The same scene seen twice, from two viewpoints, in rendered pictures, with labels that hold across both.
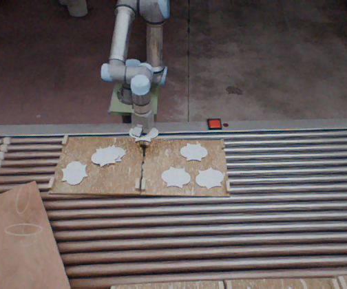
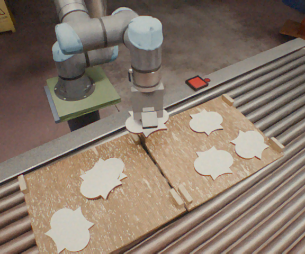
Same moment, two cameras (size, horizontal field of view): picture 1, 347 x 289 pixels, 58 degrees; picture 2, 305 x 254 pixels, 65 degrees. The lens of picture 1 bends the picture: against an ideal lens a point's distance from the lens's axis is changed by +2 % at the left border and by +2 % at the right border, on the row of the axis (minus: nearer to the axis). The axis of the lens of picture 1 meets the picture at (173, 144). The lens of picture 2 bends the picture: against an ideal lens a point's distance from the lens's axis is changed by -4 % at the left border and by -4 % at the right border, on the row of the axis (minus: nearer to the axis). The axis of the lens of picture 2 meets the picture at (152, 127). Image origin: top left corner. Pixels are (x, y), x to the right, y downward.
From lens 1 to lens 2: 0.86 m
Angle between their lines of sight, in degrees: 19
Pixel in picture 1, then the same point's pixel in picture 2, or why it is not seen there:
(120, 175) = (140, 196)
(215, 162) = (236, 122)
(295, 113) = (200, 67)
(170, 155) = (182, 138)
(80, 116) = (0, 147)
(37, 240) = not seen: outside the picture
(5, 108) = not seen: outside the picture
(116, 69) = (84, 26)
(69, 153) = (41, 201)
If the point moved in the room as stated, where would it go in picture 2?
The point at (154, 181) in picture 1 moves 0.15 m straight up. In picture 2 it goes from (191, 181) to (198, 153)
